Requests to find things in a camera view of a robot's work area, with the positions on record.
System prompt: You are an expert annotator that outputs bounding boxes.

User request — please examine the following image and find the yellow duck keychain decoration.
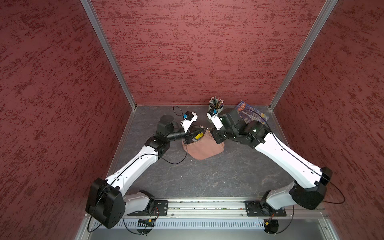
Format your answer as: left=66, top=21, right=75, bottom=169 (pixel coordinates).
left=193, top=133, right=204, bottom=142

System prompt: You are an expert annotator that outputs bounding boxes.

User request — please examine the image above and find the pink suede shoulder bag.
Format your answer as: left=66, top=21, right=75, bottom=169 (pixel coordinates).
left=182, top=129, right=225, bottom=161

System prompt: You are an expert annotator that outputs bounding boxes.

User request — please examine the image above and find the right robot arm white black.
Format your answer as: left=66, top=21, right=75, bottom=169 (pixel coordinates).
left=207, top=109, right=333, bottom=214

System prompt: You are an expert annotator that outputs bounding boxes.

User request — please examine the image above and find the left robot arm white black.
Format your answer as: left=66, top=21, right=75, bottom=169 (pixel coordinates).
left=86, top=111, right=205, bottom=229

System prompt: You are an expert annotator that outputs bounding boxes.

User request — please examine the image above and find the colourful comic book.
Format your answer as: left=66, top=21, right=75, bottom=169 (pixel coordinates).
left=235, top=101, right=269, bottom=124

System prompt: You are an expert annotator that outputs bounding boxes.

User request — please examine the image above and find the mint green pencil cup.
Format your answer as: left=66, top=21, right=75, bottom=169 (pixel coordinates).
left=208, top=104, right=224, bottom=116

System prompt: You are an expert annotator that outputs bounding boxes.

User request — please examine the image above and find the bundle of coloured pencils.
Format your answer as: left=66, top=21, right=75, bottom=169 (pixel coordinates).
left=209, top=96, right=224, bottom=108

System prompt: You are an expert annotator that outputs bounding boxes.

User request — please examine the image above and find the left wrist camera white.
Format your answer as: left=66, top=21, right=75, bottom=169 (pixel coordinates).
left=182, top=111, right=198, bottom=133

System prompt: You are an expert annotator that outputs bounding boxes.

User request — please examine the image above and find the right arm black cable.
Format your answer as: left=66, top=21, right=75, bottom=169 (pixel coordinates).
left=239, top=107, right=346, bottom=205

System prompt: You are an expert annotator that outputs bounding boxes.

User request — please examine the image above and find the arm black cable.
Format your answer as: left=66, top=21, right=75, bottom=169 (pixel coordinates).
left=86, top=105, right=190, bottom=233
left=239, top=107, right=346, bottom=205

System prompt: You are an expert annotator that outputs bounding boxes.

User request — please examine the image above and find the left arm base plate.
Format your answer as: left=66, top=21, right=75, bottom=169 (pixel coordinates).
left=128, top=200, right=169, bottom=217

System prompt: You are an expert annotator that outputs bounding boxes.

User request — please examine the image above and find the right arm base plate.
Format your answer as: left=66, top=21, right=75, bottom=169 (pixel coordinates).
left=244, top=201, right=287, bottom=218

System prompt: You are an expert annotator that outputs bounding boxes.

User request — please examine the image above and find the aluminium front rail frame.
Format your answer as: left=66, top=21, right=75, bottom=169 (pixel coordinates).
left=75, top=198, right=340, bottom=240

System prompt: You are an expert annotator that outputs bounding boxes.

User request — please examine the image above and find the right corner aluminium post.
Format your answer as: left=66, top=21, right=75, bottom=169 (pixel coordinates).
left=269, top=0, right=338, bottom=111

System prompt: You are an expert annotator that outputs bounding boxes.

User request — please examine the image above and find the corner aluminium post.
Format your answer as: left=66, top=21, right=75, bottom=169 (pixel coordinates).
left=269, top=0, right=338, bottom=111
left=81, top=0, right=137, bottom=111

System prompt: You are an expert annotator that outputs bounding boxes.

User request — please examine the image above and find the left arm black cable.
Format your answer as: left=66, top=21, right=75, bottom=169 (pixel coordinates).
left=86, top=105, right=190, bottom=233

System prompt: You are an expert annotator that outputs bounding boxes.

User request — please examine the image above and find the left corner aluminium post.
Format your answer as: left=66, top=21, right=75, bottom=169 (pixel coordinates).
left=81, top=0, right=137, bottom=111

